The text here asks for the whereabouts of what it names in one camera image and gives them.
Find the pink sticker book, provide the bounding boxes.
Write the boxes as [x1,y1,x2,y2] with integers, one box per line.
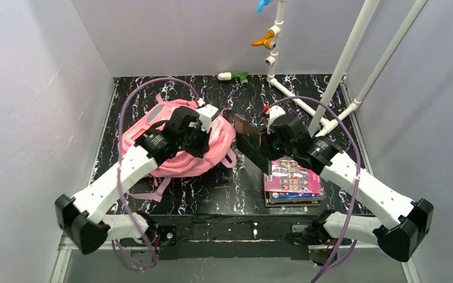
[264,159,324,195]

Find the pink student backpack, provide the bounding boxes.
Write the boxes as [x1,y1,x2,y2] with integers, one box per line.
[122,94,237,202]

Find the dark green notebook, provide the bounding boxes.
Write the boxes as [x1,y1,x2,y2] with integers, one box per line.
[234,114,271,175]

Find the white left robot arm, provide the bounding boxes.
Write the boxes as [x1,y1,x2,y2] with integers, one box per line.
[54,104,219,255]

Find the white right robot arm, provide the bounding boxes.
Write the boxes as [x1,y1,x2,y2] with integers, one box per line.
[261,111,434,262]

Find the stacked grey books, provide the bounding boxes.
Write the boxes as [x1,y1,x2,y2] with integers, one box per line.
[265,192,327,207]

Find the green white pipe fitting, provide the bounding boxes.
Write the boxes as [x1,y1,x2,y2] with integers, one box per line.
[217,71,249,86]

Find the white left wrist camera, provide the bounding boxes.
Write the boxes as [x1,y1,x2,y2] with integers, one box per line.
[196,98,219,133]

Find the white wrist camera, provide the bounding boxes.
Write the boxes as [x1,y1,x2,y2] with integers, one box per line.
[196,98,219,133]
[262,106,286,134]

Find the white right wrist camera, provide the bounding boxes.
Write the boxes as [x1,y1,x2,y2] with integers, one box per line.
[262,106,286,134]

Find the white pvc pipe frame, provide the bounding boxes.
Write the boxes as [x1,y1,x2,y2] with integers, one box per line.
[267,1,426,117]

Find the orange tap handle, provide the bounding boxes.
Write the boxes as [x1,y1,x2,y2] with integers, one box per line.
[251,30,276,50]

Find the aluminium rail frame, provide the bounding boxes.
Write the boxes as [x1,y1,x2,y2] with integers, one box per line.
[50,80,422,283]

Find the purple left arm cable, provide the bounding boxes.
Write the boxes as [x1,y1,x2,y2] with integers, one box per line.
[111,77,202,272]

